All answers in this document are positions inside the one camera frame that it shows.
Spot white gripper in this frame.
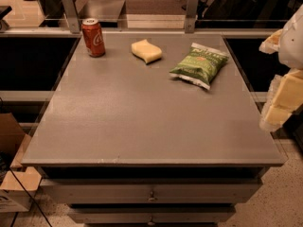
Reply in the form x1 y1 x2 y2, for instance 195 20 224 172
258 5 303 131

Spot red coke can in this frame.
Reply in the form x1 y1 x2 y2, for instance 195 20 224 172
82 18 105 57

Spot green chip bag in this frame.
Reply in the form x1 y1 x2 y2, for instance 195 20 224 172
169 43 229 90

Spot yellow sponge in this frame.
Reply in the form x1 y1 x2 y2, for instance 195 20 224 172
131 40 162 64

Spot grey drawer cabinet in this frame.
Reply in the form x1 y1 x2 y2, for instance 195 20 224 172
23 32 284 227

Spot lower drawer with knob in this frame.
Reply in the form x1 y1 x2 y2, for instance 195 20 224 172
68 205 235 225

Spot drawer with knob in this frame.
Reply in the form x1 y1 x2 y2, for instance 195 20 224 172
41 180 262 204
68 205 235 225

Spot upper drawer with knob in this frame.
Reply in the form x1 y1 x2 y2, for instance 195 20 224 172
41 180 262 204

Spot cardboard box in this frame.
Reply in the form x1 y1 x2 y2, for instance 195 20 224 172
0 113 42 213

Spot left metal bracket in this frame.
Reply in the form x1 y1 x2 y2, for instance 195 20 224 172
62 0 81 33

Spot black cable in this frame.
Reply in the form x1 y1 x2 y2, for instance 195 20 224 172
0 151 53 227

